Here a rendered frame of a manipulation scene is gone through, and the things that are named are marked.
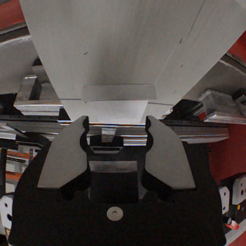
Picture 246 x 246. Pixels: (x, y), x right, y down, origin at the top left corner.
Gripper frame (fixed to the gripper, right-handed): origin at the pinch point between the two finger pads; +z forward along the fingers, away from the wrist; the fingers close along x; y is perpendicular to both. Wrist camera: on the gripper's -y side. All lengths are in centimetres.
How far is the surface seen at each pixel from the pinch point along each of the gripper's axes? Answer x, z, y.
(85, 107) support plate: -5.2, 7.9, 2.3
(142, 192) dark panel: 14, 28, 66
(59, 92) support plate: -7.8, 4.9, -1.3
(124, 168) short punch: 1.4, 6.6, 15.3
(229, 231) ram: 32.9, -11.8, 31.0
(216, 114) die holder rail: 29.4, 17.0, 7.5
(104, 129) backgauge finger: -3.2, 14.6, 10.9
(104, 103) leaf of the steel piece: -1.9, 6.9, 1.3
